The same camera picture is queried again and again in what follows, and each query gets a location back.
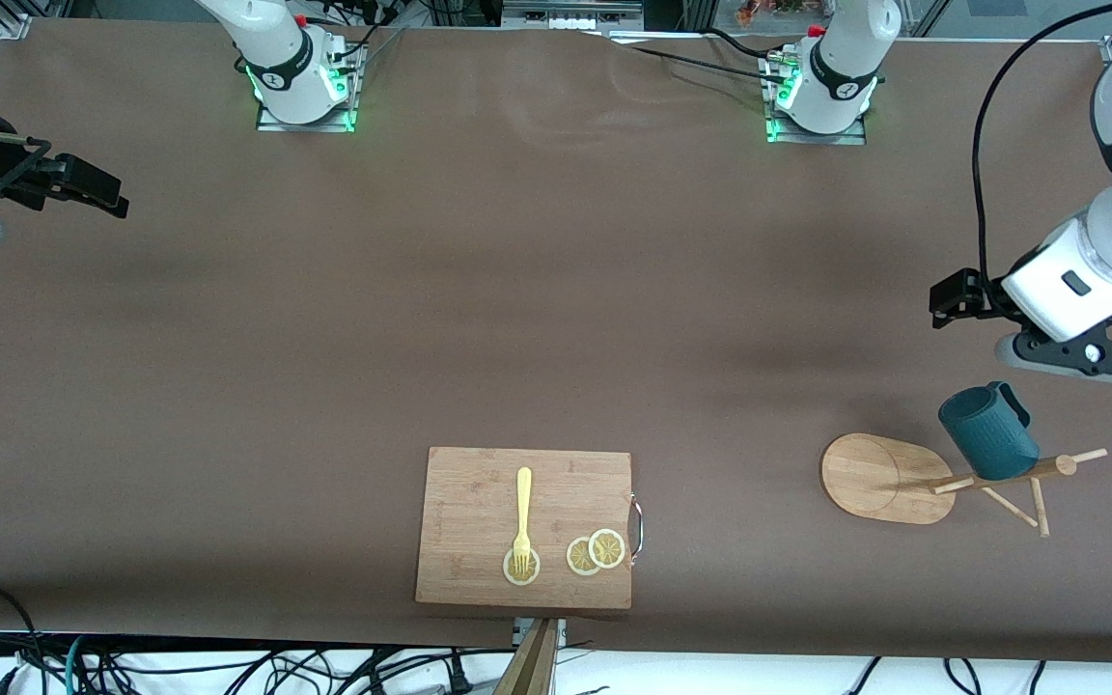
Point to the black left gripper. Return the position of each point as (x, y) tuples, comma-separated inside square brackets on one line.
[(987, 293)]

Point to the teal cup yellow inside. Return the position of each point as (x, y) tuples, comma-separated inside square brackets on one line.
[(990, 434)]

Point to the wooden cup rack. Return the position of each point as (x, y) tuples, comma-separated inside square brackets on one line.
[(879, 478)]

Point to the lemon slice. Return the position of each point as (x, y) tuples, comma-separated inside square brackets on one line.
[(607, 548), (510, 574), (577, 560)]

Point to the white power strip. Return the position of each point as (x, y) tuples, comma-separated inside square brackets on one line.
[(570, 13)]

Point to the yellow plastic fork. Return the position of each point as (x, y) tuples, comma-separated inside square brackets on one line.
[(523, 502)]

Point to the wooden slat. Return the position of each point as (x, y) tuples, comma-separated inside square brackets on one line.
[(532, 666)]

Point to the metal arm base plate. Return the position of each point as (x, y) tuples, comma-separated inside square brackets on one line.
[(778, 135), (348, 97)]

